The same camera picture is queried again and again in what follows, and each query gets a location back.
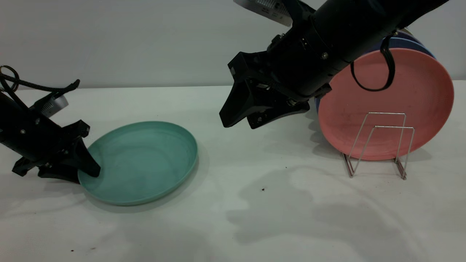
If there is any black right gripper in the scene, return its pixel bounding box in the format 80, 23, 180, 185
219, 16, 351, 130

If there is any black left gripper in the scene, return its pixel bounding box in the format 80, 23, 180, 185
12, 116, 101, 184

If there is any green round plate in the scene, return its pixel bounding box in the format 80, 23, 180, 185
78, 121, 198, 207

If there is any pink round plate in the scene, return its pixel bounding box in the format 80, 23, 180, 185
317, 48, 454, 162

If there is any blue round plate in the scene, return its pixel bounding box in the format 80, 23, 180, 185
315, 36, 435, 111

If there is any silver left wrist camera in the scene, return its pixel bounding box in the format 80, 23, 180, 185
31, 93, 70, 118

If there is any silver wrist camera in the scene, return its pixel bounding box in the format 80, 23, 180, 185
233, 0, 313, 28
31, 93, 70, 118

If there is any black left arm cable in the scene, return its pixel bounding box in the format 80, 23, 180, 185
0, 65, 80, 110

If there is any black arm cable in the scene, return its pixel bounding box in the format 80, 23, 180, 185
350, 35, 396, 92
0, 65, 80, 110

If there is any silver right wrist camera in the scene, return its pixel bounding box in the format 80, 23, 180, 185
233, 0, 313, 28

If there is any metal wire plate rack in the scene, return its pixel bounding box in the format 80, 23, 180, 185
341, 112, 415, 180

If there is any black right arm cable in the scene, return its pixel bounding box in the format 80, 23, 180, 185
350, 35, 396, 92

